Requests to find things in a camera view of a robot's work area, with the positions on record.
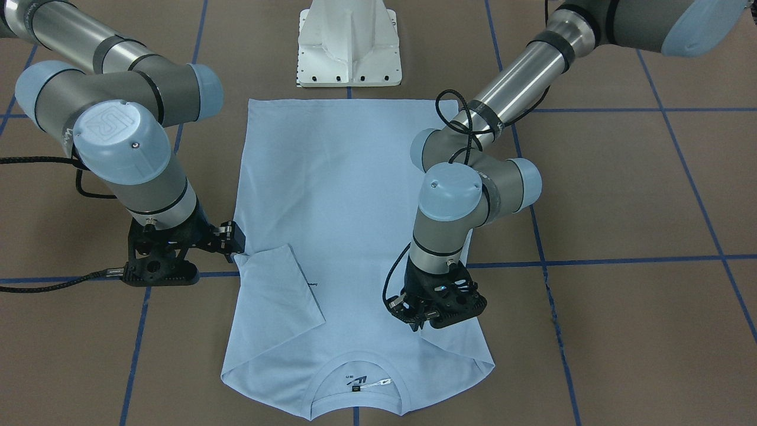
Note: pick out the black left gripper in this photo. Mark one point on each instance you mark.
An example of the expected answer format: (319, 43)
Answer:
(414, 285)

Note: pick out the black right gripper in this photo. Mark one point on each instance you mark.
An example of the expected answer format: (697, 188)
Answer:
(199, 231)

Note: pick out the light blue t-shirt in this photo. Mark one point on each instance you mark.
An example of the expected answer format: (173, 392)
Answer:
(327, 197)

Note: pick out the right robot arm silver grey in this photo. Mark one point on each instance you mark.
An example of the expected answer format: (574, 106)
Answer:
(108, 104)

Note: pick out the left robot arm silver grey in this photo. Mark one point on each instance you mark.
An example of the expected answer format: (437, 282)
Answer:
(465, 188)

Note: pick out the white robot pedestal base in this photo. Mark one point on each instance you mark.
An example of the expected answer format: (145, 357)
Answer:
(348, 44)

